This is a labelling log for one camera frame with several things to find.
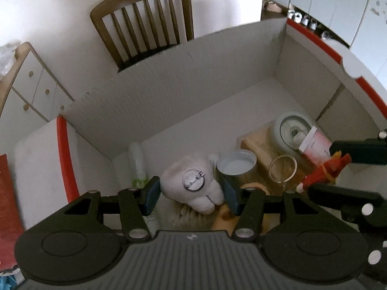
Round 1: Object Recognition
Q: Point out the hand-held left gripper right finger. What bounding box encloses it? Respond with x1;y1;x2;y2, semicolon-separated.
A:
222;179;321;243

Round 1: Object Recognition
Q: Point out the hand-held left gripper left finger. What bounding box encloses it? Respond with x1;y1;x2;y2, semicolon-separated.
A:
65;176;161;242

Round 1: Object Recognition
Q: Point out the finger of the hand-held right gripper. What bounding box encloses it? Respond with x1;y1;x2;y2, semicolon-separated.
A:
330;130;387;165
307;185;382;212

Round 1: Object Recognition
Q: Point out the red yellow wrapper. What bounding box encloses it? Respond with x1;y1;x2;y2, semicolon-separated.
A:
296;152;353;193

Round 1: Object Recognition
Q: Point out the green white tube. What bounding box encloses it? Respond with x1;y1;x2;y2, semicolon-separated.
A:
128;143;149;188

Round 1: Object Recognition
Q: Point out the round metal tin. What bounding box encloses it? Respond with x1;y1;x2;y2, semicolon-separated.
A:
217;150;257;188

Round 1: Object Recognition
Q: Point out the white plush badge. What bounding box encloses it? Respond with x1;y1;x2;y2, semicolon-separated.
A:
160;154;225;216

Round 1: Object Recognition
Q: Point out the pink white small box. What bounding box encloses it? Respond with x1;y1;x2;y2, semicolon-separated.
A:
299;127;333;165

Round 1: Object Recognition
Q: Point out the metal key ring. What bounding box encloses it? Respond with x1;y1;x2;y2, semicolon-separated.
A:
268;155;298;185

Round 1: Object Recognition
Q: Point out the wooden block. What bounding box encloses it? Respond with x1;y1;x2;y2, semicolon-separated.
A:
242;130;304;189

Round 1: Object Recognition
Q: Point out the red cardboard box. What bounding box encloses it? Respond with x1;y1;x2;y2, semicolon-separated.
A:
14;18;387;232

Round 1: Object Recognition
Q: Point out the beige tape roll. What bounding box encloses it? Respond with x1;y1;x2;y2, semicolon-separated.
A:
240;182;268;194

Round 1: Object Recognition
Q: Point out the cream ribbed item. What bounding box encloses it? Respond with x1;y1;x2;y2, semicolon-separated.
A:
172;202;219;231

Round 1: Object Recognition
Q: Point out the red paper bag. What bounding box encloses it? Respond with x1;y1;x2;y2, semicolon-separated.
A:
0;154;25;273

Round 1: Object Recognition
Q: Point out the white wardrobe cabinet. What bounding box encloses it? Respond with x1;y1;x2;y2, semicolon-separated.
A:
290;0;387;77

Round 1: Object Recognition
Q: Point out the white sideboard cabinet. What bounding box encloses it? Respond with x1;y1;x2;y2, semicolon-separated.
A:
0;42;75;125

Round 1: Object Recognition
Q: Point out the wooden chair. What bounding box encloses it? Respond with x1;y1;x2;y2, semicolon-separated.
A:
90;0;194;73

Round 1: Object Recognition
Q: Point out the clear plastic bag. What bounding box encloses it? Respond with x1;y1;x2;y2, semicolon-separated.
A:
0;44;17;77

